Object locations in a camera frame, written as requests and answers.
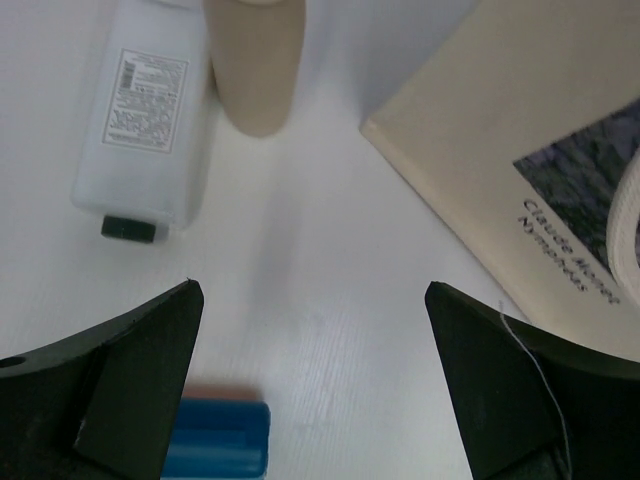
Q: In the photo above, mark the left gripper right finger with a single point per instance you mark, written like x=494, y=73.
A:
x=529, y=404

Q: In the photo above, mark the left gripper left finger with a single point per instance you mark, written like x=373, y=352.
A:
x=101, y=404

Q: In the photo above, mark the blue orange lying bottle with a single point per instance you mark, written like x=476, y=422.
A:
x=221, y=431

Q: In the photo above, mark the beige pump bottle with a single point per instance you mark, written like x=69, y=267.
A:
x=256, y=48

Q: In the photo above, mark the beige canvas tote bag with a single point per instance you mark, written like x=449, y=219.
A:
x=522, y=134

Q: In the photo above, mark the white bottle black cap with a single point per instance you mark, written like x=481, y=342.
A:
x=143, y=158

